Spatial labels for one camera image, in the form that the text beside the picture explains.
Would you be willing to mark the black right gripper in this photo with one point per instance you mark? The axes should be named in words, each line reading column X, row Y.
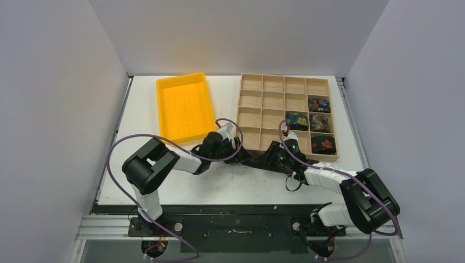
column 273, row 153

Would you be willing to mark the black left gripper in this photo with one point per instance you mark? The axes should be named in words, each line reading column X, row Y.
column 242, row 154

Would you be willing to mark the wooden compartment organizer box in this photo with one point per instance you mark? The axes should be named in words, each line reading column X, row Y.
column 264, row 101

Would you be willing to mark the yellow plastic tray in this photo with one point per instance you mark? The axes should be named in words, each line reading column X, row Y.
column 185, row 111

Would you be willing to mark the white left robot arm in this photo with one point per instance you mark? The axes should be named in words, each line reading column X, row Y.
column 149, row 166

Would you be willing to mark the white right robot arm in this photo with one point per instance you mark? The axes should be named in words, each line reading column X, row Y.
column 368, row 205

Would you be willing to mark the blue yellow floral rolled tie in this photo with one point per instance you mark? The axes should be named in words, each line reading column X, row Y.
column 297, row 121

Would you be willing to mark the black orange floral rolled tie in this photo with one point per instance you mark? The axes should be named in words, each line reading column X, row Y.
column 323, row 145

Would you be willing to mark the navy red floral rolled tie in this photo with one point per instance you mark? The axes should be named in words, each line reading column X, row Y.
column 319, row 105

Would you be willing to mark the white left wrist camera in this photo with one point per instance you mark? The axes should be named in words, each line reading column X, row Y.
column 225, row 131

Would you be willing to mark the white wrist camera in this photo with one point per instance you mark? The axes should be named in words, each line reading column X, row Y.
column 225, row 131
column 291, row 138

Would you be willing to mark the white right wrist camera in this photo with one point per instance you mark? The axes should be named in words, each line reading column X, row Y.
column 291, row 138

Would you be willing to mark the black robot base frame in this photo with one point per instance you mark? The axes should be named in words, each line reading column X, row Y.
column 216, row 228

